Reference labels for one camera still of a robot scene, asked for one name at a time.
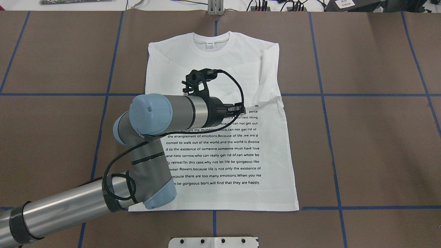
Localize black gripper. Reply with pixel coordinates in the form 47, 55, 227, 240
208, 97, 246, 127

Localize white long-sleeve printed shirt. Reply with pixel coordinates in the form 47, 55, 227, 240
145, 31, 299, 211

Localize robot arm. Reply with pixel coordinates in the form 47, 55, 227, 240
1, 94, 245, 248

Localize upper black orange adapter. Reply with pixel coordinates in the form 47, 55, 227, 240
246, 0, 270, 12

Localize black orange adapter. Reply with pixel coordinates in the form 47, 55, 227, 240
278, 0, 308, 12
246, 0, 270, 12

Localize lower black orange adapter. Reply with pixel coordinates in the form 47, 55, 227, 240
278, 0, 308, 12

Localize black laptop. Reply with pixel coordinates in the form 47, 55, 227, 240
324, 0, 394, 12

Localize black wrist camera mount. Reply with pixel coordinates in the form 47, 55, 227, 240
182, 69, 221, 102

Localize aluminium frame post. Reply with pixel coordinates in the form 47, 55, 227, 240
207, 0, 225, 16

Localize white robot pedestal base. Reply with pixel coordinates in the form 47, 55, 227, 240
168, 237, 260, 248

